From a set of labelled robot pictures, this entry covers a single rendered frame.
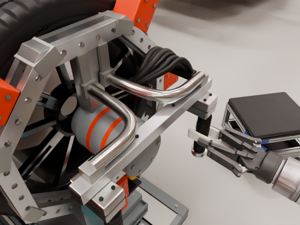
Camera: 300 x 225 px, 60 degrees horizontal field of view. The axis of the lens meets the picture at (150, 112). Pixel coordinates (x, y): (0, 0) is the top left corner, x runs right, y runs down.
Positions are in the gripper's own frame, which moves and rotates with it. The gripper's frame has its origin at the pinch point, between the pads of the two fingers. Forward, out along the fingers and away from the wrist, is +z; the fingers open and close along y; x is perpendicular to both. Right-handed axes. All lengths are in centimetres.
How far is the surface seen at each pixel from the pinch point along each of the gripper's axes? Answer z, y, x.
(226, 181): 2, 52, -83
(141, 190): 34, 11, -75
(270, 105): 0, 93, -49
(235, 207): -10, 39, -83
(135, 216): 23, -5, -66
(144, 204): 25, 3, -68
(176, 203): 15, 17, -75
